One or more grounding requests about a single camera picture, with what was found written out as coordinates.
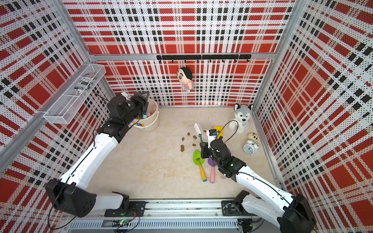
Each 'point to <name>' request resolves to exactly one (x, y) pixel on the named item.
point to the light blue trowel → (144, 116)
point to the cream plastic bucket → (151, 122)
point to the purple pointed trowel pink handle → (212, 164)
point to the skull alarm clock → (252, 144)
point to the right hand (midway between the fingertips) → (203, 143)
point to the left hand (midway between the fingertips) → (152, 95)
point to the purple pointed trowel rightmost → (223, 176)
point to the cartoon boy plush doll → (185, 76)
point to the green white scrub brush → (197, 129)
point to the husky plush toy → (242, 114)
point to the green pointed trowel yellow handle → (199, 160)
